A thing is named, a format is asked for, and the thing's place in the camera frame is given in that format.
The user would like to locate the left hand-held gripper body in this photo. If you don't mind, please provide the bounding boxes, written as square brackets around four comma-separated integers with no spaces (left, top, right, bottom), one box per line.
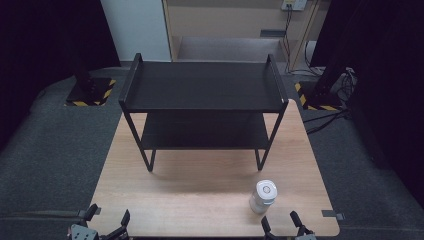
[67,221,130,240]

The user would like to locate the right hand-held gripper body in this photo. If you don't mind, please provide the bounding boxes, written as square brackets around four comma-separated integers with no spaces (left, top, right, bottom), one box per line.
[265,229,318,240]

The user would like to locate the white jar with lid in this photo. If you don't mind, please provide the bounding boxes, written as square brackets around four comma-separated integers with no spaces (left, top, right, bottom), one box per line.
[249,179,279,215]

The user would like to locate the black two-tier shelf rack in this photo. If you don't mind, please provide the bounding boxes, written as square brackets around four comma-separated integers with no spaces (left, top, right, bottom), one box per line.
[118,52,290,173]

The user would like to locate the grey tape strip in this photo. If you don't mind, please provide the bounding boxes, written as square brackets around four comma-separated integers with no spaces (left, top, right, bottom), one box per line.
[321,209,346,221]

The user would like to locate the black stand with striped base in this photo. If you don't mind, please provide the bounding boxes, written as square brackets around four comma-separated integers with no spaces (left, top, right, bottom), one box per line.
[294,56,344,112]
[63,58,117,107]

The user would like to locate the black curtain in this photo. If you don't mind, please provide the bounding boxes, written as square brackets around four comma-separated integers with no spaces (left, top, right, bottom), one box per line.
[309,0,424,208]
[0,0,122,151]

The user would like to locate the white panel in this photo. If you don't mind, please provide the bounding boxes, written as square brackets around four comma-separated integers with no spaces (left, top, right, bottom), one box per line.
[99,0,173,63]

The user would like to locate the white power strip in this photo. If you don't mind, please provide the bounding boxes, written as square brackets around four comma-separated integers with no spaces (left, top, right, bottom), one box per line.
[280,0,308,12]

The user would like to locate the black floor cables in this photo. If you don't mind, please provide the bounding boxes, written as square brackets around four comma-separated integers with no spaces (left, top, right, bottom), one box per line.
[301,108,353,136]

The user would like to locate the tangled cable bundle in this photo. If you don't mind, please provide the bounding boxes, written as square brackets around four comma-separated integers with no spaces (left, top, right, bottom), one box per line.
[333,67,359,109]

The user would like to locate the black power cable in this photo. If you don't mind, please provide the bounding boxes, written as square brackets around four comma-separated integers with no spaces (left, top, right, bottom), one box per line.
[282,4,294,74]

